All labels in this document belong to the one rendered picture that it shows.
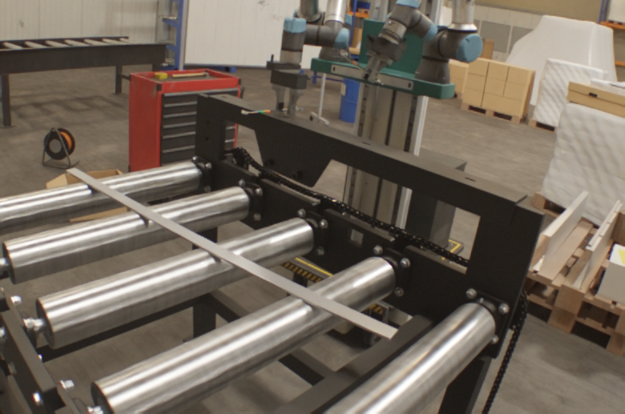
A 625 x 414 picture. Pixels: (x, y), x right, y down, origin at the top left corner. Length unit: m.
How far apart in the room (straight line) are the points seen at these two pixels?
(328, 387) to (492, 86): 8.77
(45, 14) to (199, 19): 6.00
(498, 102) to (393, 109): 7.30
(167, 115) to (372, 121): 1.59
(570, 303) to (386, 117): 1.49
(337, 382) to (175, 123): 2.70
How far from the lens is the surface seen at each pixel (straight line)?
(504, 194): 1.18
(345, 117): 6.97
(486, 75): 9.65
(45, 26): 11.37
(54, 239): 1.35
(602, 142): 4.44
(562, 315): 2.99
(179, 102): 3.49
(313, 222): 1.48
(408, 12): 1.70
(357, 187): 2.45
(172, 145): 3.54
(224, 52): 5.98
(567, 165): 4.69
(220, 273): 1.24
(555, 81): 9.37
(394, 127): 2.33
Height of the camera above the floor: 1.52
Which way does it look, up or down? 19 degrees down
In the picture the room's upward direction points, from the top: 7 degrees clockwise
